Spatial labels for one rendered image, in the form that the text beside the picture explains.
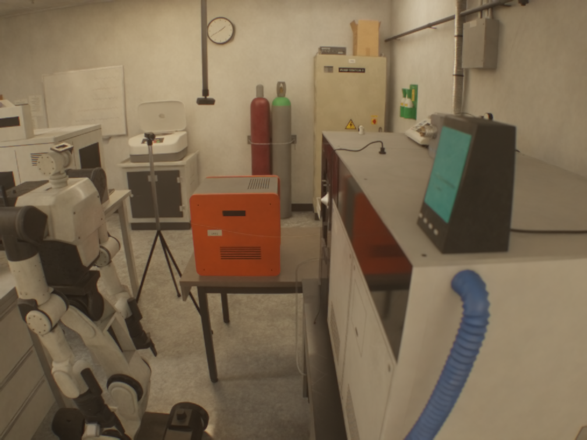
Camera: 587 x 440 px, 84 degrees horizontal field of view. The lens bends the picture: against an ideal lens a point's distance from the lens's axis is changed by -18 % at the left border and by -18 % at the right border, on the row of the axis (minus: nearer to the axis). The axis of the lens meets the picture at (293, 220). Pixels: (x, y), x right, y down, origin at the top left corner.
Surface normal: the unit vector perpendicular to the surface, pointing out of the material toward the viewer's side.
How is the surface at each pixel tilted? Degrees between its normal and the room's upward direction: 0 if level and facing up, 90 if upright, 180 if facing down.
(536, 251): 0
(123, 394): 90
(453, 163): 80
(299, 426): 0
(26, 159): 90
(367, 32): 90
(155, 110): 105
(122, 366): 90
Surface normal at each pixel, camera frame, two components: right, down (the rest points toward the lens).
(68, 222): 0.72, 0.15
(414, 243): 0.00, -0.94
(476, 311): -0.22, -0.62
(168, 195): 0.02, 0.34
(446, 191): -0.99, -0.15
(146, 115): 0.04, 0.57
